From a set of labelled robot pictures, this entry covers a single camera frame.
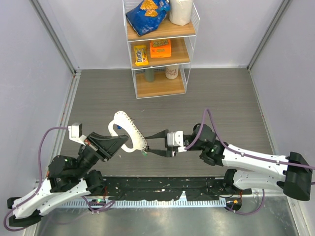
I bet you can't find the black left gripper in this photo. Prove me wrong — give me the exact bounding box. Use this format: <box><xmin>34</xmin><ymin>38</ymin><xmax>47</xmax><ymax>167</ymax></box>
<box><xmin>74</xmin><ymin>131</ymin><xmax>129</xmax><ymax>177</ymax></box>

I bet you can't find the metal key organizer with rings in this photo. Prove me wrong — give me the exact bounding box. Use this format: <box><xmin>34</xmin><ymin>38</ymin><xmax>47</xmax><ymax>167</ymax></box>
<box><xmin>108</xmin><ymin>111</ymin><xmax>147</xmax><ymax>153</ymax></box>

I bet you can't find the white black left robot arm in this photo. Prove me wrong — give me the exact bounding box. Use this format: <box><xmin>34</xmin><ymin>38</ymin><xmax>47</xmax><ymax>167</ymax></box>
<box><xmin>3</xmin><ymin>131</ymin><xmax>128</xmax><ymax>231</ymax></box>

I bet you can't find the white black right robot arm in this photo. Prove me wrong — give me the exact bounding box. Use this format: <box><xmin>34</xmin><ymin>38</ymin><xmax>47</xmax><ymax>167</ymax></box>
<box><xmin>145</xmin><ymin>123</ymin><xmax>313</xmax><ymax>201</ymax></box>

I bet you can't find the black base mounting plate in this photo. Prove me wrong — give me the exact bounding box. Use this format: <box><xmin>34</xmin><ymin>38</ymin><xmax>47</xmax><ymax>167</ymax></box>
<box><xmin>104</xmin><ymin>177</ymin><xmax>252</xmax><ymax>201</ymax></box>

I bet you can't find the white printed cup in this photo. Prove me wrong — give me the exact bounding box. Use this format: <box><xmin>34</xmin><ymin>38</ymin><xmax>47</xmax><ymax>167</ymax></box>
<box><xmin>165</xmin><ymin>65</ymin><xmax>179</xmax><ymax>80</ymax></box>

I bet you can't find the orange candy box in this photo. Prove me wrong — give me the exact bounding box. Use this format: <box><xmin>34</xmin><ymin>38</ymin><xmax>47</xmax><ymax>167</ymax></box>
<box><xmin>150</xmin><ymin>39</ymin><xmax>172</xmax><ymax>58</ymax></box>

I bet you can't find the yellow candy bag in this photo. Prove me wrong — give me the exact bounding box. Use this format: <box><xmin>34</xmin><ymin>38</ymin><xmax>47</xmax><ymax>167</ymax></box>
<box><xmin>133</xmin><ymin>45</ymin><xmax>149</xmax><ymax>66</ymax></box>

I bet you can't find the blue chips bag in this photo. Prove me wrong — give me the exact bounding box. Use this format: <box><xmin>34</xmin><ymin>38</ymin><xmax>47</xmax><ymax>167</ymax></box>
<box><xmin>126</xmin><ymin>0</ymin><xmax>171</xmax><ymax>36</ymax></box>

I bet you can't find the white paper towel roll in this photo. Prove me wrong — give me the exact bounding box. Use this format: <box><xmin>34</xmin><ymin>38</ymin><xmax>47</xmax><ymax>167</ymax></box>
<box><xmin>169</xmin><ymin>0</ymin><xmax>193</xmax><ymax>26</ymax></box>

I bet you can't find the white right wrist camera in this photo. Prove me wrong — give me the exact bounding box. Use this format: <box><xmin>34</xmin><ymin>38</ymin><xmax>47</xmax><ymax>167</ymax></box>
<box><xmin>167</xmin><ymin>131</ymin><xmax>185</xmax><ymax>147</ymax></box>

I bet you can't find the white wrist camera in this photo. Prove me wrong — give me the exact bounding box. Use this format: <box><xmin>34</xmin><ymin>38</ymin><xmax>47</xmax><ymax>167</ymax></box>
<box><xmin>167</xmin><ymin>131</ymin><xmax>185</xmax><ymax>147</ymax></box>
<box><xmin>68</xmin><ymin>122</ymin><xmax>86</xmax><ymax>145</ymax></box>

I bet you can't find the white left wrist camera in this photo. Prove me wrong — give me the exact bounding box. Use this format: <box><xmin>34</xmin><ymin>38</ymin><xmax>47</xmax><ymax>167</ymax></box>
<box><xmin>68</xmin><ymin>122</ymin><xmax>86</xmax><ymax>145</ymax></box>

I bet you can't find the white slotted cable duct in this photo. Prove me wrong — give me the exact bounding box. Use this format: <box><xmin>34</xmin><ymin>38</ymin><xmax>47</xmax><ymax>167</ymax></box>
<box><xmin>57</xmin><ymin>197</ymin><xmax>226</xmax><ymax>208</ymax></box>

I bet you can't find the white wire shelf unit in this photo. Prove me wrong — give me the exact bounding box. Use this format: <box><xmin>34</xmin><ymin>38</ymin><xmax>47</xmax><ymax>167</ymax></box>
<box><xmin>124</xmin><ymin>3</ymin><xmax>200</xmax><ymax>99</ymax></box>

